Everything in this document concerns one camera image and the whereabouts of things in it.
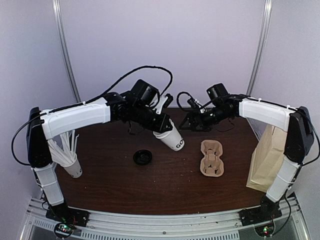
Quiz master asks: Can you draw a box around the paper wrapped straws bundle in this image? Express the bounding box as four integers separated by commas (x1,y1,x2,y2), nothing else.
47,129,79,167

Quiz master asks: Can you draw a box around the left aluminium frame post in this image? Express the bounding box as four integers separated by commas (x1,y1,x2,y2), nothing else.
52,0,81,102

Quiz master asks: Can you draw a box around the aluminium front rail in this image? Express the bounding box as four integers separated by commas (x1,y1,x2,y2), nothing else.
17,205,311,240

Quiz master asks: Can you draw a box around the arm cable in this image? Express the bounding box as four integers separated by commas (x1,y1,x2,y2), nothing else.
11,64,174,167
176,91,198,111

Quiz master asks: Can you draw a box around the cardboard cup carrier tray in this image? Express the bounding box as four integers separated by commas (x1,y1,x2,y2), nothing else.
199,139,224,178

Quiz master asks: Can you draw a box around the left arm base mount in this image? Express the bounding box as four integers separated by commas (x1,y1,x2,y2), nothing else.
45,205,90,239

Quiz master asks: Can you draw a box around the aluminium frame post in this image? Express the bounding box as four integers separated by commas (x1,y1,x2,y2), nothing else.
52,0,81,102
246,0,273,96

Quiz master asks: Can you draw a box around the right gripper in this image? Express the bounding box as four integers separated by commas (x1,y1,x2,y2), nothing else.
179,104,232,132

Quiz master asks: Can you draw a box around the white paper cup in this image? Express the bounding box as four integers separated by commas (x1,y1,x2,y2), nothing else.
153,119,185,151

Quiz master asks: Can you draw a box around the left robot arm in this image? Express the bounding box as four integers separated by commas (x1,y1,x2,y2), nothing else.
26,79,173,222

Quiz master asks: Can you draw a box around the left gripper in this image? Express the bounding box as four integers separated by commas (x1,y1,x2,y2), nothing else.
131,103,174,134

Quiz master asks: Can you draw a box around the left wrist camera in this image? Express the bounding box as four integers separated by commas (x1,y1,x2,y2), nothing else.
153,93,174,115

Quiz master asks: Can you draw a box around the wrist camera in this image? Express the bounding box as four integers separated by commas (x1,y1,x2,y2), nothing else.
187,98,203,110
153,93,174,115

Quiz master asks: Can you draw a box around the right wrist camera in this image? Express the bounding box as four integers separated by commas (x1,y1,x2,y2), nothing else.
187,98,203,110

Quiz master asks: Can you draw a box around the brown paper bag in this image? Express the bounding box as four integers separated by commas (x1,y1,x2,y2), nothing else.
246,125,287,193

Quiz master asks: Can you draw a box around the white cup holding straws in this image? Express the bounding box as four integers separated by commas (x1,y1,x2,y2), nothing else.
61,154,83,179

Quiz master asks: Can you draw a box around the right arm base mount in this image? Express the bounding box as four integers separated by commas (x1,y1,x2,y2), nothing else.
238,205,283,238

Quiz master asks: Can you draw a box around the right aluminium frame post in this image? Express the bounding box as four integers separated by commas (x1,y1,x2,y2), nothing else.
246,0,273,96

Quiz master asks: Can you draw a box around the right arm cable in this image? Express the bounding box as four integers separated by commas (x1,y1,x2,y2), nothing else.
176,91,198,111

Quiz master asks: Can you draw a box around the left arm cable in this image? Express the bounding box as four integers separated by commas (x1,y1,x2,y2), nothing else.
11,64,174,167

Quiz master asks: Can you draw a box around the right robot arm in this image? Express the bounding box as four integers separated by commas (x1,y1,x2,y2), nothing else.
179,83,319,221

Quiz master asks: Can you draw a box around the black plastic cup lid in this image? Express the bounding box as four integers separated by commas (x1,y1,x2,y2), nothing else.
133,149,153,166

